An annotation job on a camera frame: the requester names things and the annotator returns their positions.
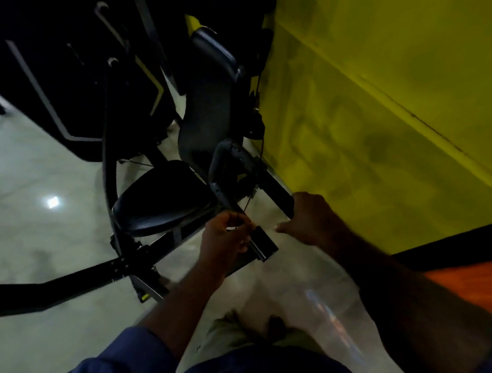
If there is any person's right hand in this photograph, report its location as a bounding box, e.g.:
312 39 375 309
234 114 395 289
271 188 352 261

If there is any person's left hand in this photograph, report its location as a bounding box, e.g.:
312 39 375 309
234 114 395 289
194 208 261 285

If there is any black seated gym machine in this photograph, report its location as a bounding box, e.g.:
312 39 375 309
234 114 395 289
0 0 306 317

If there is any person's right forearm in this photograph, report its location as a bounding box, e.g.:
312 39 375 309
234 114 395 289
322 220 492 373

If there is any person's left forearm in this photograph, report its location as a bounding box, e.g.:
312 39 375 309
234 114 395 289
135 258 234 363

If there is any black seat pad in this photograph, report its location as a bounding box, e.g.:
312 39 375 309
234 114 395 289
108 157 218 240

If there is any black framed window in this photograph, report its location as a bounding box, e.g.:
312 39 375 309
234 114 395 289
391 215 492 343

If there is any black back pad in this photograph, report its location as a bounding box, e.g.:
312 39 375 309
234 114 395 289
168 22 259 181

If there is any orange curtain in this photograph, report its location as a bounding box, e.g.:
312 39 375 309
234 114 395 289
424 258 492 340

